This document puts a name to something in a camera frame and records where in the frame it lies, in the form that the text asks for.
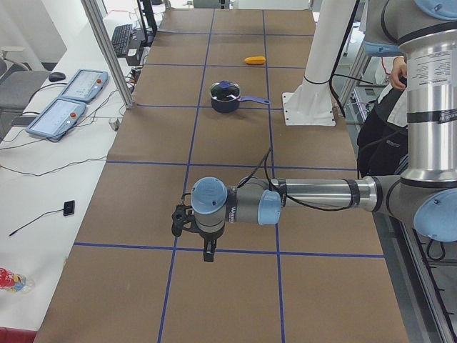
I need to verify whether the black computer keyboard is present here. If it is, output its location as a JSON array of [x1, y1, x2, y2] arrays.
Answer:
[[111, 24, 132, 57]]

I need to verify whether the yellow corn cob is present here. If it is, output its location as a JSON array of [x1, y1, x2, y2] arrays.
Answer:
[[244, 56, 266, 66]]

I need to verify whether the lower blue teach pendant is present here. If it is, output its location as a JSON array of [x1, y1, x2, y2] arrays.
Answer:
[[26, 97, 86, 139]]

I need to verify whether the small black square device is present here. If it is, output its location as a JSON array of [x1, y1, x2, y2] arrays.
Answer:
[[63, 200, 76, 217]]

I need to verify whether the person in black white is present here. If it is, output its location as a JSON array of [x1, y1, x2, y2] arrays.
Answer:
[[357, 56, 408, 177]]

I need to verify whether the red plastic bottle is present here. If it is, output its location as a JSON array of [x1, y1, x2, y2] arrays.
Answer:
[[0, 267, 35, 293]]

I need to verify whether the black computer mouse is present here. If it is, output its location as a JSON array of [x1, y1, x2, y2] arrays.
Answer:
[[48, 72, 66, 82]]

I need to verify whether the glass pot lid blue knob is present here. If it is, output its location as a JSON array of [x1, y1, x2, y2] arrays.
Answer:
[[210, 80, 240, 101]]

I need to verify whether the upper blue teach pendant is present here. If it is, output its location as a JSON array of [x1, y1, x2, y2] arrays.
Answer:
[[59, 69, 109, 104]]

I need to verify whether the grey office chair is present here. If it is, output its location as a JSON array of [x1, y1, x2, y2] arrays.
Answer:
[[1, 46, 50, 120]]

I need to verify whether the aluminium frame post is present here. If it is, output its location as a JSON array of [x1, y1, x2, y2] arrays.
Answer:
[[81, 0, 134, 109]]

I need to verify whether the blue teach pendant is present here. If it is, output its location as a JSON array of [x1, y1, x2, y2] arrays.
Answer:
[[59, 69, 109, 104], [26, 97, 86, 139]]

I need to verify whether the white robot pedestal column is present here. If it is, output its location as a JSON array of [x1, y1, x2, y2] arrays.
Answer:
[[282, 0, 358, 126]]

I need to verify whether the dark blue saucepan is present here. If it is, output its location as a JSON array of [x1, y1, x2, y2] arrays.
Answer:
[[210, 80, 271, 113]]

